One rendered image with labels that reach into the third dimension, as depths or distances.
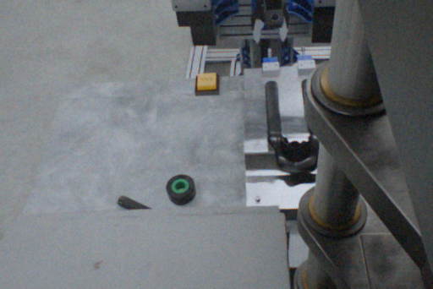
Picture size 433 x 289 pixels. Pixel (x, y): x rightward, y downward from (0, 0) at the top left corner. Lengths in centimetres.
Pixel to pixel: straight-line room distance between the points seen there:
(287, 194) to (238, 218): 75
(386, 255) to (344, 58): 32
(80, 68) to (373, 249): 262
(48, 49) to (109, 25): 42
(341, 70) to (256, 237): 19
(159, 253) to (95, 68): 264
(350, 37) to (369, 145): 10
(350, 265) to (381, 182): 25
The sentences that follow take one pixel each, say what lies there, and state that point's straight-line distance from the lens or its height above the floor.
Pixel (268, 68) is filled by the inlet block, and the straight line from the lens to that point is 149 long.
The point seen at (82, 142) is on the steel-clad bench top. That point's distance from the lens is 156.
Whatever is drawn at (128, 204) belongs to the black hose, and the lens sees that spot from 132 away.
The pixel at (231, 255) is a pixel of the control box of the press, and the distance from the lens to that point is 49.
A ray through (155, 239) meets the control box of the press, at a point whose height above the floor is 147.
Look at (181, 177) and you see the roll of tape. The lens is 134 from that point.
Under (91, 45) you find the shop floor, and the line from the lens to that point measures 328.
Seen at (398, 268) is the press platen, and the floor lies 129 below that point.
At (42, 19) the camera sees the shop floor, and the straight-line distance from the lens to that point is 365.
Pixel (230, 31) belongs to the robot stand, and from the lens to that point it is 197.
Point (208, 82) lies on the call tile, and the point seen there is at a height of 84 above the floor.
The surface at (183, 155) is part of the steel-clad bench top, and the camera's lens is 143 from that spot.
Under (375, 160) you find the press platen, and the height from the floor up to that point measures 154.
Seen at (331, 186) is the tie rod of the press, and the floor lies 139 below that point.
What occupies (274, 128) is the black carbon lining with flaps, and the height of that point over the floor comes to 91.
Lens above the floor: 191
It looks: 50 degrees down
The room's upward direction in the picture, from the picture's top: 8 degrees counter-clockwise
